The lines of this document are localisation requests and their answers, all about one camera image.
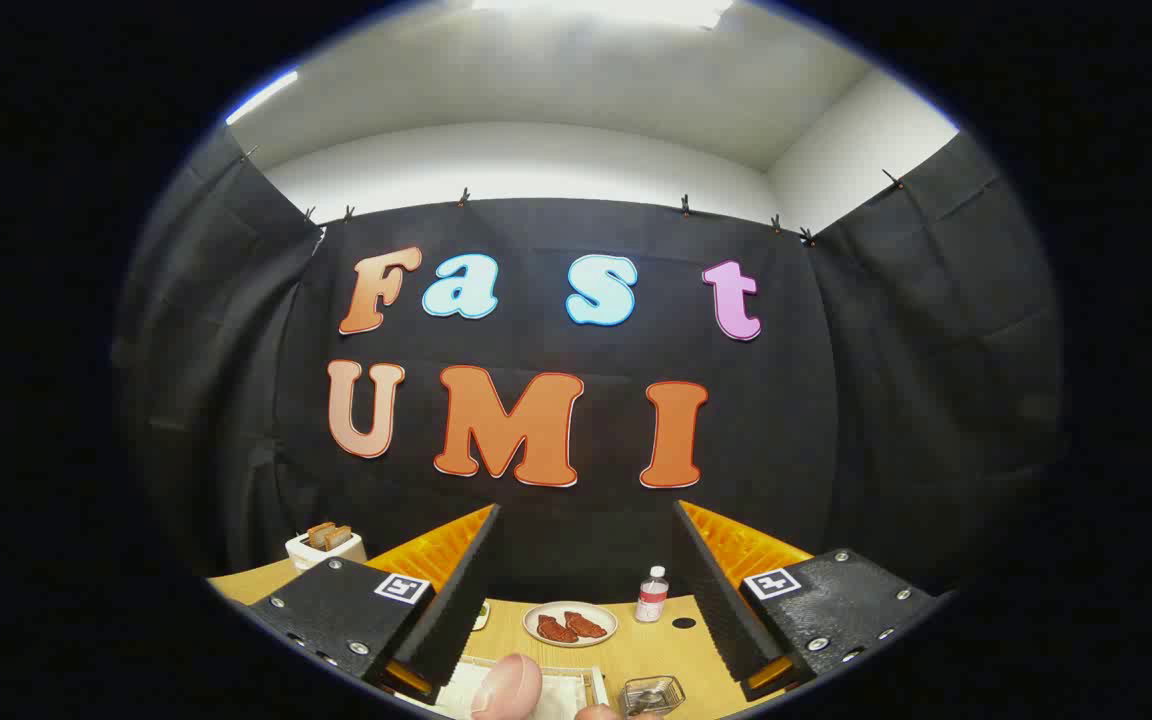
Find white toaster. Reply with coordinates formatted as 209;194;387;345
285;530;369;573

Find clear bottle with red label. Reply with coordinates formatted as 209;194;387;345
635;566;670;624

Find white drip mat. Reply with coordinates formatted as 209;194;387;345
434;662;592;720

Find pink plate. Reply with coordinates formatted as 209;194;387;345
471;654;544;720

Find cream plate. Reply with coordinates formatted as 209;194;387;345
522;601;619;649

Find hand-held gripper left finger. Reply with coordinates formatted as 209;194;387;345
236;503;503;706

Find metal wire basket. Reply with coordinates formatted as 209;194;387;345
622;676;687;718

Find ceiling light strip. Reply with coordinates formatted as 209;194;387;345
471;0;737;29

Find white wire dish rack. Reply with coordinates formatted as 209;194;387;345
416;655;609;720

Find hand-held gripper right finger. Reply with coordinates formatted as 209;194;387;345
673;500;942;701

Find row of black clips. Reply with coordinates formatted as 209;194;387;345
241;145;905;248

